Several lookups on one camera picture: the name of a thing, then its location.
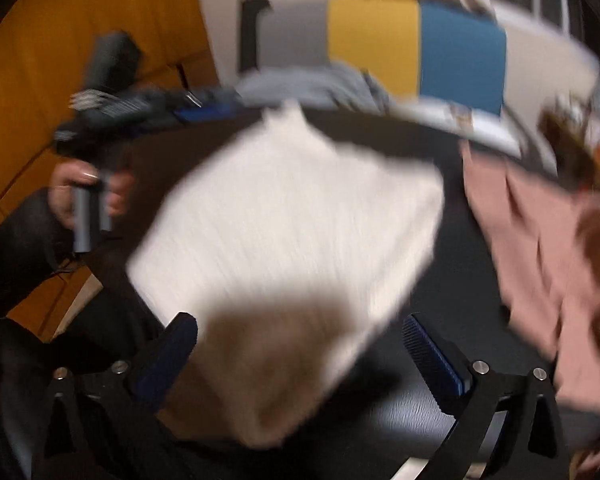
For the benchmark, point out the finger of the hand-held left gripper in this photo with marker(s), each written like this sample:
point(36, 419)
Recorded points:
point(202, 106)

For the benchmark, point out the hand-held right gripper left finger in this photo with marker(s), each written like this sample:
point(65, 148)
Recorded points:
point(170, 355)

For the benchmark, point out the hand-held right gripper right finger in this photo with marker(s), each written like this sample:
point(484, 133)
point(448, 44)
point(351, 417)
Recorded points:
point(430, 360)

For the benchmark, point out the white knit sweater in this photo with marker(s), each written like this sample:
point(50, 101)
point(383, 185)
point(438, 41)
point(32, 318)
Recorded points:
point(290, 210)

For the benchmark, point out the person's left forearm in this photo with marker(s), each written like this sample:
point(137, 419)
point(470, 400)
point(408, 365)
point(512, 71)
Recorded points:
point(15, 255)

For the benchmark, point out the person's left hand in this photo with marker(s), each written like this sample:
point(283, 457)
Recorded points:
point(62, 195)

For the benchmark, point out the orange wooden cabinet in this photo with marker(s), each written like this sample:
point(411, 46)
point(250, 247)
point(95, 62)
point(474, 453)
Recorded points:
point(130, 20)

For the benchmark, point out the light blue-grey garment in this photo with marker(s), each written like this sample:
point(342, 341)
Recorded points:
point(320, 85)

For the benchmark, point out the pink garment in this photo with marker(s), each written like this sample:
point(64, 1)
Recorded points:
point(530, 240)

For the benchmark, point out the pile of assorted clutter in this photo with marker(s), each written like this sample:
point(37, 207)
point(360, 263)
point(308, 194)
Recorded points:
point(580, 130)

